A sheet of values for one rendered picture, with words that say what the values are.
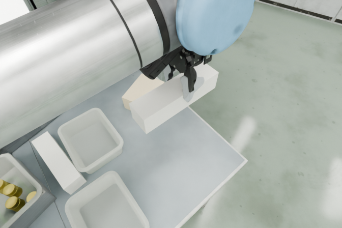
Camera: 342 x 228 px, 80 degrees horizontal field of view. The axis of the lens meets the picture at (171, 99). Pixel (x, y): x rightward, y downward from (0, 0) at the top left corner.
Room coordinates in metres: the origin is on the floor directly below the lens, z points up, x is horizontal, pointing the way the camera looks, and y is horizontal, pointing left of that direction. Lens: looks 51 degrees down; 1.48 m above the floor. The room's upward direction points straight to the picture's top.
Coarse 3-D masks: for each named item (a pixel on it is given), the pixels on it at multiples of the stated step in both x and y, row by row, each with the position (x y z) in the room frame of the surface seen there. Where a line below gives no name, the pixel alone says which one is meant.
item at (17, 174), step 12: (0, 156) 0.28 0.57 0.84; (12, 156) 0.28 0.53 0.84; (0, 168) 0.25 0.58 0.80; (12, 168) 0.27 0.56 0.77; (12, 180) 0.23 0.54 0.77; (24, 180) 0.23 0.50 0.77; (24, 192) 0.19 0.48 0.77; (36, 192) 0.17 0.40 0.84; (0, 204) 0.15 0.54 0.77; (0, 216) 0.12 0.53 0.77; (12, 216) 0.12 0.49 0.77
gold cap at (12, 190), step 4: (12, 184) 0.20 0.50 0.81; (4, 188) 0.19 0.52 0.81; (8, 188) 0.19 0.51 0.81; (12, 188) 0.19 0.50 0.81; (16, 188) 0.19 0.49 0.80; (20, 188) 0.20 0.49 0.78; (4, 192) 0.18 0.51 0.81; (8, 192) 0.18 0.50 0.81; (12, 192) 0.18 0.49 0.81; (16, 192) 0.18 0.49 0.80; (20, 192) 0.19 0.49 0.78; (16, 196) 0.17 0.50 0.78
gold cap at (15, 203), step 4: (12, 196) 0.16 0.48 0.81; (8, 200) 0.15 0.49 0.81; (12, 200) 0.15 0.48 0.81; (16, 200) 0.15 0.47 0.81; (20, 200) 0.16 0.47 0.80; (8, 204) 0.14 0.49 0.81; (12, 204) 0.14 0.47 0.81; (16, 204) 0.14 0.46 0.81; (20, 204) 0.15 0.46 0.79; (24, 204) 0.15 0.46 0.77; (8, 208) 0.13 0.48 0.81; (12, 208) 0.13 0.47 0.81; (16, 208) 0.14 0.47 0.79; (20, 208) 0.14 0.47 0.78
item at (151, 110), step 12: (204, 72) 0.40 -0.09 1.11; (216, 72) 0.40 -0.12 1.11; (168, 84) 0.35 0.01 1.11; (180, 84) 0.35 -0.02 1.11; (204, 84) 0.36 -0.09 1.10; (144, 96) 0.31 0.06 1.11; (156, 96) 0.31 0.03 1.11; (168, 96) 0.31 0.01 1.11; (180, 96) 0.31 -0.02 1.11; (132, 108) 0.28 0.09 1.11; (144, 108) 0.28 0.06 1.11; (156, 108) 0.28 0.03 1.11; (168, 108) 0.29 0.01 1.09; (180, 108) 0.31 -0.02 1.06; (144, 120) 0.25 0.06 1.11; (156, 120) 0.27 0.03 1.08
